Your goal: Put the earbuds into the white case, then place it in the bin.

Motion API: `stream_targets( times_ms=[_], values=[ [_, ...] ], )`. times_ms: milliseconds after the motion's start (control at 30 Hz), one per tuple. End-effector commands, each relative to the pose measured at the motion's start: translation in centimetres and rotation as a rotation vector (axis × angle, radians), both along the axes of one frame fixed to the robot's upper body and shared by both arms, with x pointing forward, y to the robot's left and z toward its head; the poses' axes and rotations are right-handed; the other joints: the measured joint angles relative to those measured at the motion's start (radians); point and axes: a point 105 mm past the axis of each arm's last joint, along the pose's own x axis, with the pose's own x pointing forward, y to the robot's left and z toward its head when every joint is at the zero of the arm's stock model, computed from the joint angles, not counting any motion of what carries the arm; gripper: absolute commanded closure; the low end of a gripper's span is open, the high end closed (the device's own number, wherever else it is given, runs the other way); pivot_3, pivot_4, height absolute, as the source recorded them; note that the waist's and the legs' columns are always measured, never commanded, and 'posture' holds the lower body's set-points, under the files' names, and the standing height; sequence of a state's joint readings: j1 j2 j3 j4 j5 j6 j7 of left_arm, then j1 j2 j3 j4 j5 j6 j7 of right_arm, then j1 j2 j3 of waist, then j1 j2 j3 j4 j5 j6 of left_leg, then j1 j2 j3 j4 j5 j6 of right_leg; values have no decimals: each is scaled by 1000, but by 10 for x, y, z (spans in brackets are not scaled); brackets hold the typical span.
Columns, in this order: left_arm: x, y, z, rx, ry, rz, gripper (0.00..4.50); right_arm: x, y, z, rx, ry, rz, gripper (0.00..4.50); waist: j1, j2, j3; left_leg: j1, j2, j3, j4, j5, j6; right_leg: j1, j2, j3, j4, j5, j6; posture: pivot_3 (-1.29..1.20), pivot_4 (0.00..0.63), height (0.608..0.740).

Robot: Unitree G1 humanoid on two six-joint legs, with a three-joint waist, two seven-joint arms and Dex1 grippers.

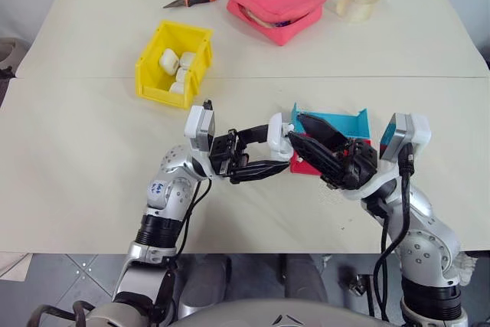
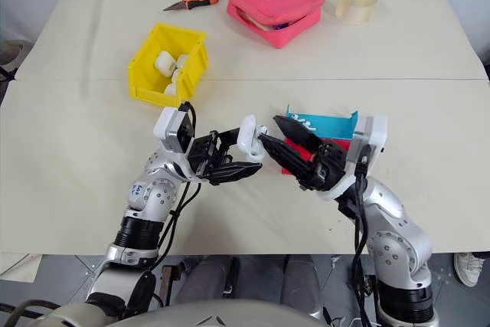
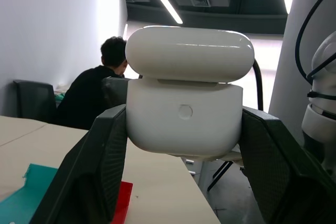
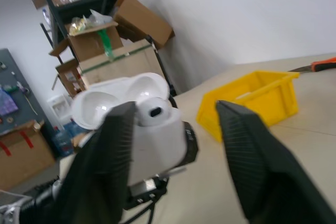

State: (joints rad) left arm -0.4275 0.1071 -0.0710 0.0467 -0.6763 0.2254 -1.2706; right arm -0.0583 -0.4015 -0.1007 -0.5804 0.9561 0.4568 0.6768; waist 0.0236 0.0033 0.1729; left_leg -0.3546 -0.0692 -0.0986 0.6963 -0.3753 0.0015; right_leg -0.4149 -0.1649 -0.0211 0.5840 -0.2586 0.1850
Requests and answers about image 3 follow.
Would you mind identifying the person in black sweater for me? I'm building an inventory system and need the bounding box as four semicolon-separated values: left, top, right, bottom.
51;36;129;131

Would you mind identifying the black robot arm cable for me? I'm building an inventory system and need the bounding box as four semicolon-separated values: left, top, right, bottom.
295;0;336;101

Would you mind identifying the white desk with black legs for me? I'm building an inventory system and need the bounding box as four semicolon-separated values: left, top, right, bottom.
181;144;246;192

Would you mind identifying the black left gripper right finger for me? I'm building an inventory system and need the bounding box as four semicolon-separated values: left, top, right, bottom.
240;108;336;224

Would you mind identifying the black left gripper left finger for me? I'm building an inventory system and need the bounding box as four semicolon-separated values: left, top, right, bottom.
30;103;129;224

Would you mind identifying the teal plastic bin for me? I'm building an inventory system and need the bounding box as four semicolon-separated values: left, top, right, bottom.
0;163;59;224

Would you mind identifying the white earbud charging case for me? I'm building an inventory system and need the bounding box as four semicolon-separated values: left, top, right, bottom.
124;25;255;156

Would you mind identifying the red plastic bin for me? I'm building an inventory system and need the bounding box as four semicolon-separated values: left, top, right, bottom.
111;180;133;224

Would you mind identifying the black thick cable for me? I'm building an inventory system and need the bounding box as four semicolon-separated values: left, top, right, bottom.
252;59;264;111

